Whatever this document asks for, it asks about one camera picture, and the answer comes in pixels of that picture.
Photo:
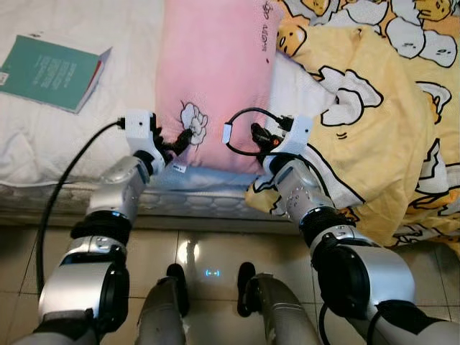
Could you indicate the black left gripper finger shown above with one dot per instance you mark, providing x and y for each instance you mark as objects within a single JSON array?
[
  {"x": 172, "y": 154},
  {"x": 180, "y": 138}
]

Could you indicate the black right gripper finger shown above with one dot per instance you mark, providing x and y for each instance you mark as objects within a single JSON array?
[{"x": 257, "y": 133}]

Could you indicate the pink cartoon sheep pillow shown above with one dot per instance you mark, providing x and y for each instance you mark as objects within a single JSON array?
[{"x": 215, "y": 65}]

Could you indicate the yellow cartoon egg print blanket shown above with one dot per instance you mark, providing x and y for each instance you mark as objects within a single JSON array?
[{"x": 374, "y": 108}]

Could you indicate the paperback book with teal back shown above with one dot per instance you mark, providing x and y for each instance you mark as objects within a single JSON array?
[{"x": 47, "y": 72}]

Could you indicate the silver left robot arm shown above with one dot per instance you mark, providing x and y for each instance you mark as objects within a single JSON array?
[{"x": 118, "y": 190}]

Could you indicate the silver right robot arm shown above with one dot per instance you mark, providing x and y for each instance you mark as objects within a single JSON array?
[{"x": 302, "y": 190}]

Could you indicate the white quilted mattress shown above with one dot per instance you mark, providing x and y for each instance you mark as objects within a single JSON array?
[{"x": 43, "y": 144}]

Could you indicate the grey left robot leg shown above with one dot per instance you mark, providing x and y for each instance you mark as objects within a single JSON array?
[{"x": 162, "y": 309}]

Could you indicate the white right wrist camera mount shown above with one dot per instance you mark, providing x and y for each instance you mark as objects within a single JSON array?
[{"x": 296, "y": 136}]

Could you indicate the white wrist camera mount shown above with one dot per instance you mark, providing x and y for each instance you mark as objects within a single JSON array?
[
  {"x": 140, "y": 129},
  {"x": 296, "y": 136}
]

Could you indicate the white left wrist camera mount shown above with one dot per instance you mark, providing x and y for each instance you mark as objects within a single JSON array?
[{"x": 140, "y": 129}]

